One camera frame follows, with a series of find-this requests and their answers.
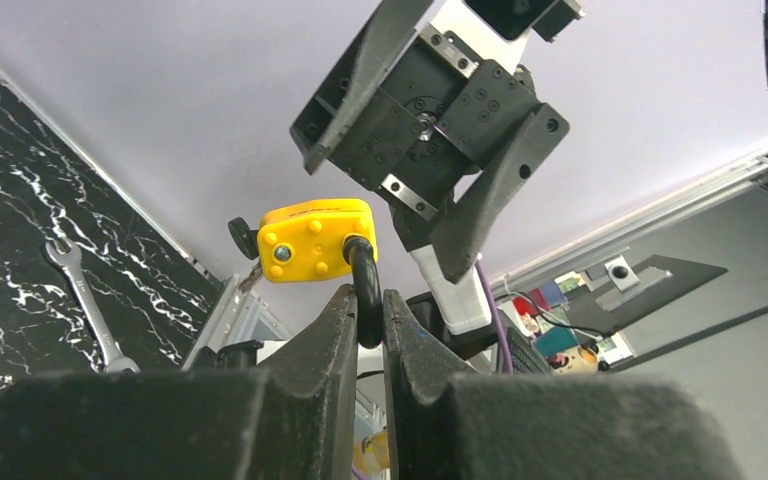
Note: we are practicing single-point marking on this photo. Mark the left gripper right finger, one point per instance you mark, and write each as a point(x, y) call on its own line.
point(447, 421)

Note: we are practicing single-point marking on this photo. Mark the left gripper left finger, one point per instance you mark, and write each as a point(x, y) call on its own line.
point(289, 417)

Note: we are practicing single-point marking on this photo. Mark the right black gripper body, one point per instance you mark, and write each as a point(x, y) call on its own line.
point(430, 128)

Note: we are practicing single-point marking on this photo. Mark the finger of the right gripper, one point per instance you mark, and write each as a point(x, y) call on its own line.
point(382, 38)
point(459, 235)

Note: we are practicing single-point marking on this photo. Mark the yellow padlock with keys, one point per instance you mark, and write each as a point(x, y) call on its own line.
point(320, 240)

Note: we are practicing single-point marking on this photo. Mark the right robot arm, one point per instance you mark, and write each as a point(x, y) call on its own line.
point(457, 291)

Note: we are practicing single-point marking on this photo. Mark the black computer keyboard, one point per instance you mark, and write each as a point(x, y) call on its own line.
point(525, 359)

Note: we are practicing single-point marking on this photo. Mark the silver open-end wrench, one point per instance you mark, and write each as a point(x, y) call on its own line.
point(67, 256)

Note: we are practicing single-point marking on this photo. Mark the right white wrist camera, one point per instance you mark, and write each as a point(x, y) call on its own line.
point(500, 30)

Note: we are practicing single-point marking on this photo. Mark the aluminium frame rail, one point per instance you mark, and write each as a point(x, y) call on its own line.
point(238, 315)

